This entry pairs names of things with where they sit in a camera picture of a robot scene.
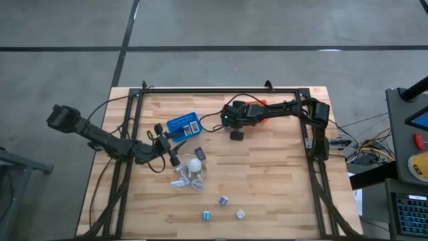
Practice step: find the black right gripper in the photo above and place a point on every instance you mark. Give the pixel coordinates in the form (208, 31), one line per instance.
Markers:
(239, 115)

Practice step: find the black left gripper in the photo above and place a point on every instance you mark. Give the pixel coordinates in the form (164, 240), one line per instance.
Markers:
(157, 149)

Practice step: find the orange plastic basket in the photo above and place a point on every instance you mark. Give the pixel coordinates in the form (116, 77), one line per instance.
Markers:
(263, 101)

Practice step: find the blue plastic basket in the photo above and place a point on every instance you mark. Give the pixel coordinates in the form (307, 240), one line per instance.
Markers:
(187, 118)

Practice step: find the white bulb lamp brass socket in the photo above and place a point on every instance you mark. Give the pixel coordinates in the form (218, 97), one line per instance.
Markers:
(194, 164)

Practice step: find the small black digital display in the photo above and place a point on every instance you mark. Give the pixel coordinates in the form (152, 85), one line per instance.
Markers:
(200, 154)

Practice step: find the purple white USB charger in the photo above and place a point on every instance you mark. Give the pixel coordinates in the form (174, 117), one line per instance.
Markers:
(223, 201)

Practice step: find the green white USB charger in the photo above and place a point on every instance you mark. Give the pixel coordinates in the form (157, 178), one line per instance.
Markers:
(240, 214)

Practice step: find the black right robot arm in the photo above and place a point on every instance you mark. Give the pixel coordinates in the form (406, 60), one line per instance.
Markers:
(284, 108)

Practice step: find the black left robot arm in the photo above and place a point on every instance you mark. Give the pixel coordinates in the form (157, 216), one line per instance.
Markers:
(100, 140)

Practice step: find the teal white USB charger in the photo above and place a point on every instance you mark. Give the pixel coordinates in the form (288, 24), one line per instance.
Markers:
(206, 216)

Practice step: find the grey metal stand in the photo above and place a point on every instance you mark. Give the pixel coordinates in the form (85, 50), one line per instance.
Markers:
(23, 164)

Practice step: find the black desk beam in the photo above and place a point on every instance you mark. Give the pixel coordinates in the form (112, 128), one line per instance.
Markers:
(371, 175)

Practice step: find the white paper sheet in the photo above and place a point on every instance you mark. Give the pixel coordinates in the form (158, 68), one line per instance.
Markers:
(358, 201)

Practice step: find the grey operator desk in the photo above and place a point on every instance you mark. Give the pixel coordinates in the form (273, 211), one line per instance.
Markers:
(399, 134)

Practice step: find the black diagonal pole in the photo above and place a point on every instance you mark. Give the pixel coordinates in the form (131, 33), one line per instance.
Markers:
(416, 88)

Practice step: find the red mouse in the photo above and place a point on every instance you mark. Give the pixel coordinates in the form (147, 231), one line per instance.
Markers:
(418, 141)

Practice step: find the tablet screen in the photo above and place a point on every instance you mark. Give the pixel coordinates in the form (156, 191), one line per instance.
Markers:
(421, 120)

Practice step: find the yellow black round device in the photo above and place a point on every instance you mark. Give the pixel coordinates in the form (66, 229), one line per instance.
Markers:
(419, 164)

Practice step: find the backlit black keyboard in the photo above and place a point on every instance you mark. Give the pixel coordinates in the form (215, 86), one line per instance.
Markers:
(411, 214)

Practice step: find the black aluminium table frame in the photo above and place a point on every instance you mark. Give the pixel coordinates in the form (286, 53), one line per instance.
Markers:
(184, 90)

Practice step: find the silver bracket plate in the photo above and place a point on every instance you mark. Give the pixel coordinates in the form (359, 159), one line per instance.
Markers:
(308, 143)

